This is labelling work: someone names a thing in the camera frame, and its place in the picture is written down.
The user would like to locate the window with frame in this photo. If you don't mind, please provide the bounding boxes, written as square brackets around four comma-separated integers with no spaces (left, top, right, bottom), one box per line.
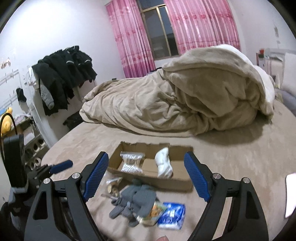
[137,0,179,60]

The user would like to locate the beige rumpled blanket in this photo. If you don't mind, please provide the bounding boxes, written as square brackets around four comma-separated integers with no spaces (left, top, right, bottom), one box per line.
[80,44,275,137]

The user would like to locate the person's right hand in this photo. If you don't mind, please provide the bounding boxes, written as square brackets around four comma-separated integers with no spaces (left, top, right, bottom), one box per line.
[157,236,169,241]

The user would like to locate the black clothes pile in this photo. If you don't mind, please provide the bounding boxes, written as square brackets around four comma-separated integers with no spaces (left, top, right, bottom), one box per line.
[32,45,97,116]

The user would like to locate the grey knit glove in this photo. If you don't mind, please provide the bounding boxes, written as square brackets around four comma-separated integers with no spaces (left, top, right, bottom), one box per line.
[120,179,157,218]

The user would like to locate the brown cardboard box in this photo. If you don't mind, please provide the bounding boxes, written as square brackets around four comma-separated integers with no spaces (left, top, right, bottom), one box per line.
[107,142,193,192]

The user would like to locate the cartoon chick tissue packet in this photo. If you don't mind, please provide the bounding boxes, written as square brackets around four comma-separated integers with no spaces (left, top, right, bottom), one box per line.
[137,201,167,226]

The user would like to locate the white socks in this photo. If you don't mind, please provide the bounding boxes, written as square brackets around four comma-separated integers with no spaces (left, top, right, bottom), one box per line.
[154,147,173,179]

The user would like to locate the grey dotted socks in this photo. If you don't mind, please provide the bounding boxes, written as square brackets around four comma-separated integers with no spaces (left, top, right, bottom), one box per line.
[109,197,140,227]

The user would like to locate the zip bag with snacks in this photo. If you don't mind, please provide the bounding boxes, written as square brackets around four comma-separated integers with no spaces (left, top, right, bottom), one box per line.
[106,177,122,197]

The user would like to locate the yellow plush toy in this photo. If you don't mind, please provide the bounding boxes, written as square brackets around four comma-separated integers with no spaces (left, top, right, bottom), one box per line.
[1,107,13,136]

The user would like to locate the blue tissue packet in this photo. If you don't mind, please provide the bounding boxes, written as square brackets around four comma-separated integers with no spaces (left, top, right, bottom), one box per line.
[157,202,186,230]

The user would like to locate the pink curtains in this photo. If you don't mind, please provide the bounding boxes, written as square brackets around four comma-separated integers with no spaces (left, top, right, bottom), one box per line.
[106,1,241,78]

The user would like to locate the cotton swab zip bag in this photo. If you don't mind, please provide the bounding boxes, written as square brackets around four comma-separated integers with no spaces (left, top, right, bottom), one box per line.
[120,152,145,174]

